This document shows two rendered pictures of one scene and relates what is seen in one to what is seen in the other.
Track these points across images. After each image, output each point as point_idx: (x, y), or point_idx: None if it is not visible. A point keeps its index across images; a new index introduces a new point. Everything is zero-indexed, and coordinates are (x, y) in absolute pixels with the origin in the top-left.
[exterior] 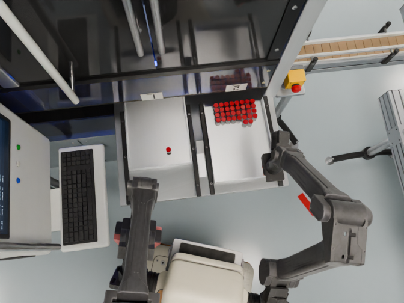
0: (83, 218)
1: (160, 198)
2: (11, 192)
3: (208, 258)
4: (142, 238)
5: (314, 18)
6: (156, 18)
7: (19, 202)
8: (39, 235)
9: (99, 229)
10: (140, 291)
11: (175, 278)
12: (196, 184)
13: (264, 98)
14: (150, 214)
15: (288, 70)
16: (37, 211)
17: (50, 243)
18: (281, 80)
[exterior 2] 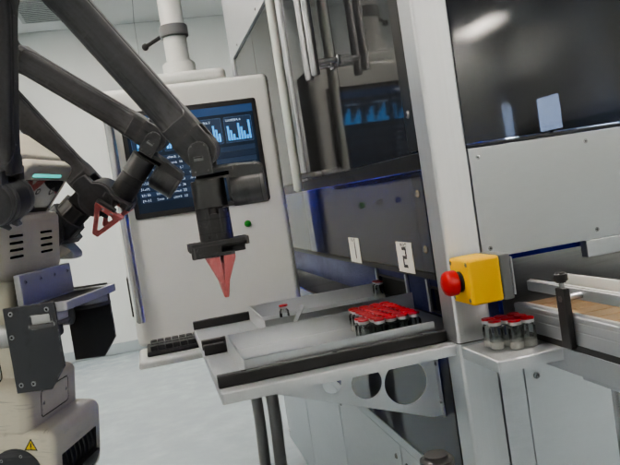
0: (183, 339)
1: (201, 337)
2: (189, 217)
3: (53, 164)
4: (78, 78)
5: (408, 8)
6: (300, 0)
7: (183, 238)
8: (155, 301)
9: (165, 354)
10: (22, 45)
11: (36, 141)
12: (223, 336)
13: (435, 330)
14: (110, 101)
15: (435, 198)
16: (185, 289)
17: (140, 291)
18: (442, 252)
